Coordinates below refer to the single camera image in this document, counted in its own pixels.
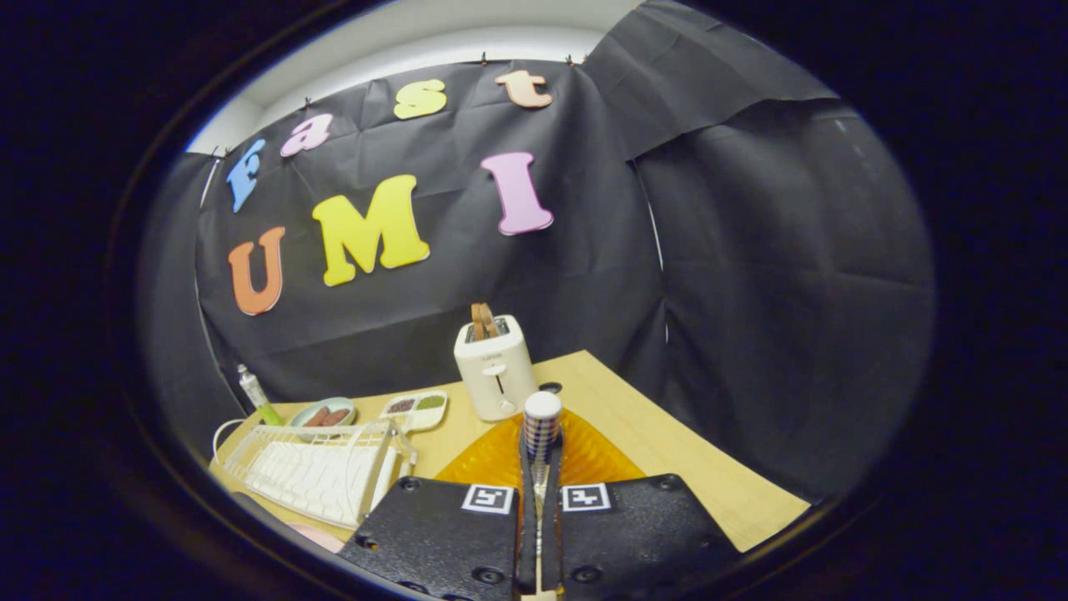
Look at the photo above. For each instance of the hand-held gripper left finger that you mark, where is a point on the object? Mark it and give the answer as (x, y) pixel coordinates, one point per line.
(450, 542)

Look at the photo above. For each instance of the pile of dark red beans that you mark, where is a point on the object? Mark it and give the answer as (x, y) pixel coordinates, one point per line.
(401, 406)

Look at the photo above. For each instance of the light green plate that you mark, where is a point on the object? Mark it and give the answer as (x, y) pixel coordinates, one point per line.
(299, 421)

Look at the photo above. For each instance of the cream toaster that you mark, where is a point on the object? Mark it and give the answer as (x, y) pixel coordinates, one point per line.
(496, 367)

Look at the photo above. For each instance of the clear bottle with green liquid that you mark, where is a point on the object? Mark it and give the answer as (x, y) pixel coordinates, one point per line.
(254, 392)

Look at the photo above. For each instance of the pink plate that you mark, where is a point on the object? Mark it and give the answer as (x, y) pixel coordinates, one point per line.
(321, 538)

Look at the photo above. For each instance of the pile of green mung beans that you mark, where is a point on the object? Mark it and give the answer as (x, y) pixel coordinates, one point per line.
(430, 401)

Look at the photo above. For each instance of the brown steak piece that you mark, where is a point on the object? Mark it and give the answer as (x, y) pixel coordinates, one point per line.
(337, 416)
(315, 417)

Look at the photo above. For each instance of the bread slice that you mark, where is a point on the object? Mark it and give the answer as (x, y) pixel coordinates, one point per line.
(478, 321)
(491, 321)

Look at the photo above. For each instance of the white divided tray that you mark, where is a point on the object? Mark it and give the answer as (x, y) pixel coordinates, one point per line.
(425, 419)

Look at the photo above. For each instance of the black backdrop cloth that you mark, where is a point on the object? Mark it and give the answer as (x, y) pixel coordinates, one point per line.
(584, 275)

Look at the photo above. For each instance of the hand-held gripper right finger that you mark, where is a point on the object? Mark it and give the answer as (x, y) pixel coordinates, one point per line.
(634, 534)

